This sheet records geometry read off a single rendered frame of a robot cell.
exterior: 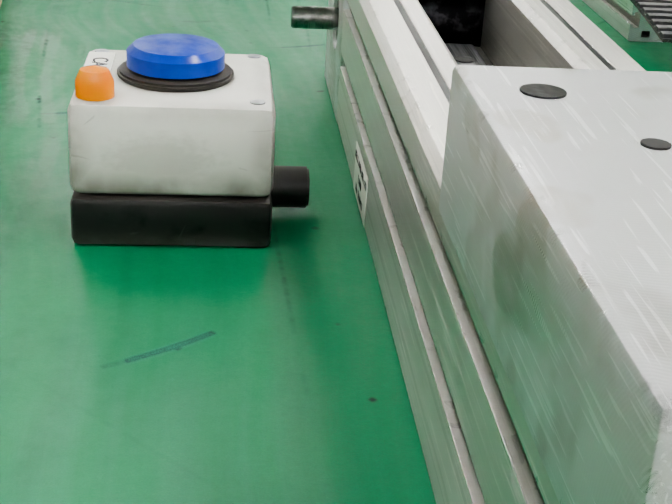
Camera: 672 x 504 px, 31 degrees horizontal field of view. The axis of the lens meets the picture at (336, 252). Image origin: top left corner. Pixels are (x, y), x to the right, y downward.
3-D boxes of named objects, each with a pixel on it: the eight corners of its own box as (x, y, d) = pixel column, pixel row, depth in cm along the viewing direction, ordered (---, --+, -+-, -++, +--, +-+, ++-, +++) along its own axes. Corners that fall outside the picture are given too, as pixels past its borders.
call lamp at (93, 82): (77, 89, 48) (76, 59, 47) (116, 90, 48) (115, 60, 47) (73, 100, 46) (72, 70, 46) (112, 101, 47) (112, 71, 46)
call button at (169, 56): (130, 74, 52) (129, 28, 51) (224, 77, 52) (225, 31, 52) (123, 103, 48) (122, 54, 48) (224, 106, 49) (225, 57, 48)
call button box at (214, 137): (90, 174, 56) (87, 39, 53) (301, 179, 57) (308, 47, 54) (70, 246, 49) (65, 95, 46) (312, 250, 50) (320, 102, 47)
